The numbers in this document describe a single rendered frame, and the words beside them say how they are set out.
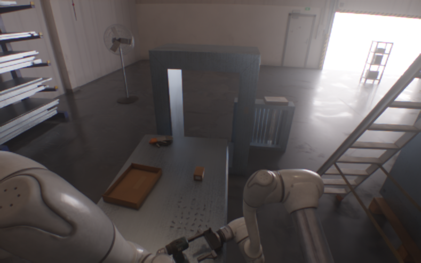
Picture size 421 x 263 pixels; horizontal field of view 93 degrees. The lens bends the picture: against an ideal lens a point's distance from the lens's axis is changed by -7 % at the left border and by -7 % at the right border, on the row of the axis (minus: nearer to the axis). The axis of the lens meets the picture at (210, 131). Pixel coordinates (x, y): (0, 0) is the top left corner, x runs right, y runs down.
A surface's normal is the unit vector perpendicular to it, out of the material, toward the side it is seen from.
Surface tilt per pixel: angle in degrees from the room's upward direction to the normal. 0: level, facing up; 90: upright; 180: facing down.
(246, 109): 90
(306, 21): 90
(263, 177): 23
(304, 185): 31
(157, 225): 0
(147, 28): 90
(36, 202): 61
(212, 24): 90
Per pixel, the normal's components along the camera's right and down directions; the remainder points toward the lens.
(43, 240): 0.65, 0.32
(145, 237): 0.02, -0.88
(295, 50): -0.14, 0.47
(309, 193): 0.18, -0.51
